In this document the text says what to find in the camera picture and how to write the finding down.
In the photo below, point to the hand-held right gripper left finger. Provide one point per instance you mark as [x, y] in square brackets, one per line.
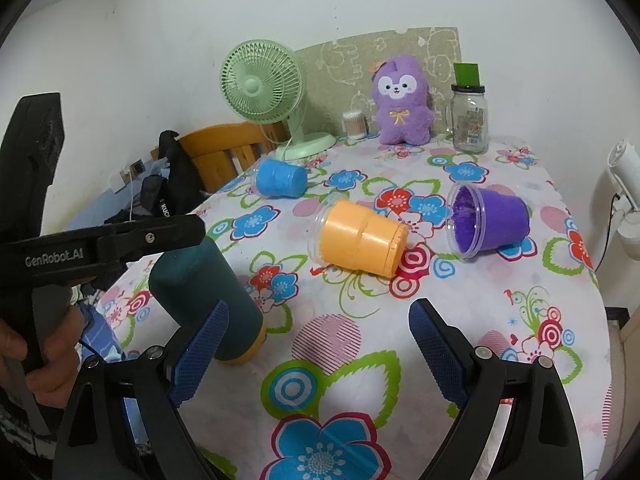
[199, 355]

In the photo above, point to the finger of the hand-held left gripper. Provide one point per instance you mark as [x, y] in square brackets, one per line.
[150, 236]

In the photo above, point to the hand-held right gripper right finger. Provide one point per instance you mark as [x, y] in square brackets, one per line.
[436, 352]

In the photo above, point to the dark green cup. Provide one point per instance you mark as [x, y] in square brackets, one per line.
[215, 280]

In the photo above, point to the person's left forearm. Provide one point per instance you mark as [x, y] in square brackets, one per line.
[20, 445]

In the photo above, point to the orange cup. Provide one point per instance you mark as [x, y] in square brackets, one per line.
[357, 237]

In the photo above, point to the blue cup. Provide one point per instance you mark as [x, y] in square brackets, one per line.
[281, 178]

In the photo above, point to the purple cup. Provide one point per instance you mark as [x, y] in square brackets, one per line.
[500, 222]

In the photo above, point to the person's left hand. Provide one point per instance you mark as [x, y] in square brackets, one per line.
[50, 365]

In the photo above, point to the black bag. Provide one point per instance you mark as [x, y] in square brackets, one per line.
[175, 180]

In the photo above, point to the floral tablecloth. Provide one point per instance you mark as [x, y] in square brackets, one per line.
[350, 325]

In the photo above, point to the wooden chair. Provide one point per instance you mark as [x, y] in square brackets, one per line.
[220, 152]

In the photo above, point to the green desk fan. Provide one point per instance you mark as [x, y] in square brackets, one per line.
[257, 82]

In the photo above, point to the cotton swab container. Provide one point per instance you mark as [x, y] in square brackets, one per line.
[355, 125]

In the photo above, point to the purple plush toy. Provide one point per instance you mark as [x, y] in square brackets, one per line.
[402, 110]

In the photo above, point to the beige patterned board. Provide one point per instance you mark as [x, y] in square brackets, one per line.
[335, 75]

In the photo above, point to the white appliance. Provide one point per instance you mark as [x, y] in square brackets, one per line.
[627, 195]

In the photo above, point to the green card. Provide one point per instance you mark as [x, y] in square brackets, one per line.
[467, 74]

